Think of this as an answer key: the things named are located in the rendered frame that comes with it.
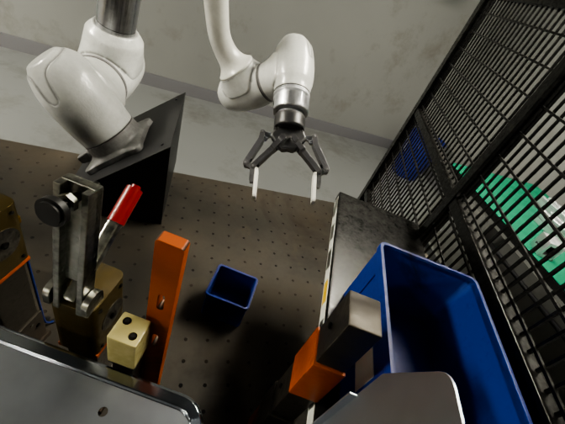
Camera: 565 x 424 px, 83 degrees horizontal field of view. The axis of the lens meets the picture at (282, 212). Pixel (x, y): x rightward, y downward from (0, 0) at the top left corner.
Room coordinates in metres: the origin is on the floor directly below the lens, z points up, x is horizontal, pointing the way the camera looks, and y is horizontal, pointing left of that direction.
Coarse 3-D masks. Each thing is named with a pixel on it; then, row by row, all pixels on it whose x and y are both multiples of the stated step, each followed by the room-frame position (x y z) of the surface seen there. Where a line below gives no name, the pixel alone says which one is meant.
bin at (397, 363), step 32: (384, 256) 0.39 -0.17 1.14; (416, 256) 0.40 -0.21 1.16; (352, 288) 0.37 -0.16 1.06; (384, 288) 0.30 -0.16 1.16; (416, 288) 0.40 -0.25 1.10; (448, 288) 0.40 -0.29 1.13; (384, 320) 0.26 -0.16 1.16; (416, 320) 0.40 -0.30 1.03; (448, 320) 0.37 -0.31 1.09; (480, 320) 0.34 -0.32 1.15; (384, 352) 0.22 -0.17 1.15; (416, 352) 0.33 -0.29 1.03; (448, 352) 0.33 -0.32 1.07; (480, 352) 0.30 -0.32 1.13; (352, 384) 0.21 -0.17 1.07; (480, 384) 0.26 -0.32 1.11; (512, 384) 0.24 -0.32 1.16; (480, 416) 0.23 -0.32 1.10; (512, 416) 0.22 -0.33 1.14
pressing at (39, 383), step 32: (0, 352) 0.12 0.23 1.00; (32, 352) 0.13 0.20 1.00; (64, 352) 0.14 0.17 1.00; (0, 384) 0.09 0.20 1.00; (32, 384) 0.10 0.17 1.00; (64, 384) 0.11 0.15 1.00; (96, 384) 0.13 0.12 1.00; (128, 384) 0.14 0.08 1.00; (0, 416) 0.07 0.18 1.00; (32, 416) 0.08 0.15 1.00; (64, 416) 0.09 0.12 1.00; (96, 416) 0.10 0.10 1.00; (128, 416) 0.11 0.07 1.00; (160, 416) 0.12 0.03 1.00; (192, 416) 0.14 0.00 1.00
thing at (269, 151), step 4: (280, 136) 0.69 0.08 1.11; (284, 136) 0.69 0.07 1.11; (276, 140) 0.68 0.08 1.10; (280, 140) 0.68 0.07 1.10; (272, 144) 0.67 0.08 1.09; (276, 144) 0.67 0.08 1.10; (268, 148) 0.66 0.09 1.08; (272, 148) 0.67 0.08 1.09; (276, 148) 0.69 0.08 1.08; (264, 152) 0.65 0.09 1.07; (268, 152) 0.66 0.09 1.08; (272, 152) 0.67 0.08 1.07; (260, 156) 0.64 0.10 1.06; (264, 156) 0.65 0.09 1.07; (268, 156) 0.66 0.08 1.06; (256, 160) 0.64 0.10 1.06; (260, 160) 0.64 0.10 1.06; (264, 160) 0.65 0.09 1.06; (252, 164) 0.62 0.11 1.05; (256, 164) 0.63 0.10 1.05; (260, 164) 0.64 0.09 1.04
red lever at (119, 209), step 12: (132, 192) 0.29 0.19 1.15; (120, 204) 0.27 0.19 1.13; (132, 204) 0.28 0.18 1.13; (108, 216) 0.26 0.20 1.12; (120, 216) 0.26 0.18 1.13; (108, 228) 0.25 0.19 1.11; (120, 228) 0.26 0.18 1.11; (108, 240) 0.24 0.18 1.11; (72, 288) 0.18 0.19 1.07; (72, 300) 0.17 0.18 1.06
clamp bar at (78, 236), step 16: (64, 176) 0.21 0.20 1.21; (64, 192) 0.20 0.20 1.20; (80, 192) 0.20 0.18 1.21; (96, 192) 0.21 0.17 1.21; (48, 208) 0.17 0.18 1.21; (64, 208) 0.17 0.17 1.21; (80, 208) 0.20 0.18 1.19; (96, 208) 0.20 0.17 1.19; (48, 224) 0.16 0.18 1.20; (64, 224) 0.17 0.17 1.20; (80, 224) 0.19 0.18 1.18; (96, 224) 0.20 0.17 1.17; (64, 240) 0.19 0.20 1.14; (80, 240) 0.19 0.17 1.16; (96, 240) 0.20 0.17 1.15; (64, 256) 0.19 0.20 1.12; (80, 256) 0.18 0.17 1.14; (96, 256) 0.20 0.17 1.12; (64, 272) 0.18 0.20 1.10; (80, 272) 0.18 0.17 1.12; (64, 288) 0.18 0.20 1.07; (80, 288) 0.18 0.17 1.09; (80, 304) 0.17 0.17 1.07
